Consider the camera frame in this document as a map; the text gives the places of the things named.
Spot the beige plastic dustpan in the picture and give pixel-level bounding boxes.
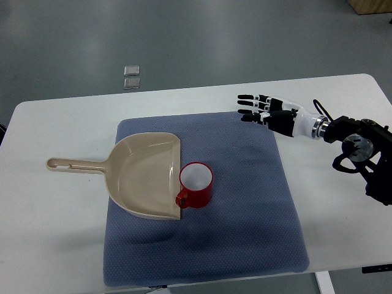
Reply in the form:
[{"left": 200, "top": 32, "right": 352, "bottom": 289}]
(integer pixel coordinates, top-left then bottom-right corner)
[{"left": 46, "top": 132, "right": 182, "bottom": 221}]

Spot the upper metal floor plate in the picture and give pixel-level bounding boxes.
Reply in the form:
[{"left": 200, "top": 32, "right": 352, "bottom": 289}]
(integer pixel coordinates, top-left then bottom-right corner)
[{"left": 124, "top": 65, "right": 140, "bottom": 77}]

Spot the wooden box corner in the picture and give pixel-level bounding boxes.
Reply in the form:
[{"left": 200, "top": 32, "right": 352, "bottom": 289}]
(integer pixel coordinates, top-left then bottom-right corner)
[{"left": 347, "top": 0, "right": 391, "bottom": 15}]

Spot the red cup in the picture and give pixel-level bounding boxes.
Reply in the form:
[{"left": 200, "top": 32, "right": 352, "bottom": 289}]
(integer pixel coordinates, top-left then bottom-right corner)
[{"left": 175, "top": 161, "right": 214, "bottom": 209}]

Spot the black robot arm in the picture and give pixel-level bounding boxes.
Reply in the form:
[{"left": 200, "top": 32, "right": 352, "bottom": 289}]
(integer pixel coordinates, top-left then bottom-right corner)
[{"left": 313, "top": 99, "right": 391, "bottom": 206}]

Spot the black table control panel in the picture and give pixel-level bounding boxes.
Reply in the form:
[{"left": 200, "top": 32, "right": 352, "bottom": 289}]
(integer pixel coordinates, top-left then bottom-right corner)
[{"left": 361, "top": 264, "right": 392, "bottom": 274}]

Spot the blue textured mat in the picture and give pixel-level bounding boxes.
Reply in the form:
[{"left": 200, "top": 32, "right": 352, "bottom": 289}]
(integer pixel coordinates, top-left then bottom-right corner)
[{"left": 104, "top": 112, "right": 309, "bottom": 287}]

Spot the white table leg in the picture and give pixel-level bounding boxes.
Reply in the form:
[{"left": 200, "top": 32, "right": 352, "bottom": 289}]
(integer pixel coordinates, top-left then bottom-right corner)
[{"left": 315, "top": 271, "right": 336, "bottom": 294}]

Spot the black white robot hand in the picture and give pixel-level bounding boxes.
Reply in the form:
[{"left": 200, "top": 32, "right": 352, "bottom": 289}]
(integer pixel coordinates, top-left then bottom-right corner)
[{"left": 237, "top": 94, "right": 327, "bottom": 140}]

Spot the lower metal floor plate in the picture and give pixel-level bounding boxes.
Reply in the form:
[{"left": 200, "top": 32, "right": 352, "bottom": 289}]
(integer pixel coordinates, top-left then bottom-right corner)
[{"left": 123, "top": 77, "right": 140, "bottom": 89}]

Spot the metal floor plate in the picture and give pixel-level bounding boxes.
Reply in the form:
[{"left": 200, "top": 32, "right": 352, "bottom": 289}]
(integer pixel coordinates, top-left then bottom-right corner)
[
  {"left": 123, "top": 77, "right": 140, "bottom": 89},
  {"left": 124, "top": 65, "right": 140, "bottom": 77}
]

